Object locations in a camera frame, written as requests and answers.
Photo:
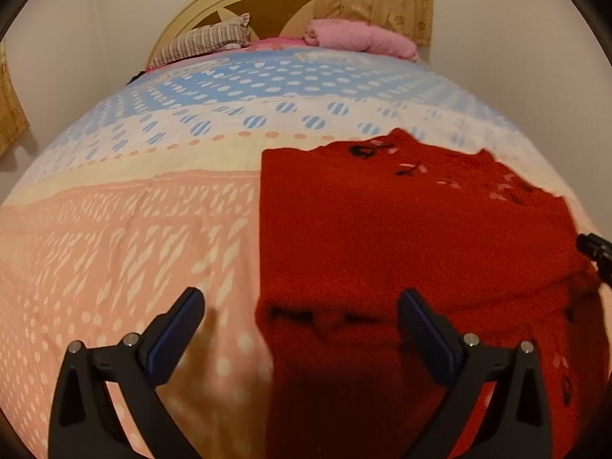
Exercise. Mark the pink pillow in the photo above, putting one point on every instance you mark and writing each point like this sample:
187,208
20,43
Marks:
358,38

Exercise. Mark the cream wooden headboard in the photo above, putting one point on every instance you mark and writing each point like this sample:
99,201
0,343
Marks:
191,14

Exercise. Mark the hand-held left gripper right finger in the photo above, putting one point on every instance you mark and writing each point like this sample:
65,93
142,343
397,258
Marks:
426,337

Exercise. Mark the red knit sweater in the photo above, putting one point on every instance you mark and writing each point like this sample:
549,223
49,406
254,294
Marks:
382,229

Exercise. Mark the dark cloth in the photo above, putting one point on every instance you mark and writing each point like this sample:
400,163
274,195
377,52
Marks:
135,78

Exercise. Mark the polka dot bedspread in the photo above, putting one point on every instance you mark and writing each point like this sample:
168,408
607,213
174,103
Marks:
143,229

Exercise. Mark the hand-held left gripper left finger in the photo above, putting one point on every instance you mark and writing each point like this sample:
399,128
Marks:
176,337

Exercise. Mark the pink bed sheet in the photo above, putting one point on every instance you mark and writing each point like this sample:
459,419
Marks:
275,43

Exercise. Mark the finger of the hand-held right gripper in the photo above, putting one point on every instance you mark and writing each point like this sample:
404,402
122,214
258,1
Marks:
595,248

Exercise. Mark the beige floral curtain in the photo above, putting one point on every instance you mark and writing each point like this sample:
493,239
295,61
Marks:
9,110
377,0

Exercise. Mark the striped pillow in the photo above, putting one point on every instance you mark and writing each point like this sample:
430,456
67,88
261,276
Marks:
201,40

